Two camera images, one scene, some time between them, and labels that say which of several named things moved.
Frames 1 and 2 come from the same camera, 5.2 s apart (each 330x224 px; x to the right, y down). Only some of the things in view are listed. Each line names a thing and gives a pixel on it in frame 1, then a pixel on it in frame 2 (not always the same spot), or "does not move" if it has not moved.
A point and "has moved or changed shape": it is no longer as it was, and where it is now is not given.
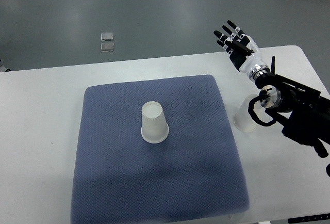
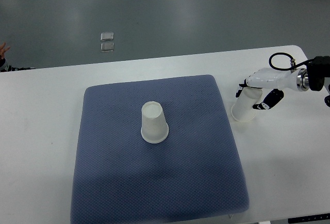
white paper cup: x=243 y=119 has moved or changed shape
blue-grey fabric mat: x=193 y=177 does not move
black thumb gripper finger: x=240 y=47 to x=271 y=98
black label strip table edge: x=312 y=218 does not move
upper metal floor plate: x=106 y=36 does not move
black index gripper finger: x=228 y=50 to x=241 y=85
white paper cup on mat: x=154 y=128 does not move
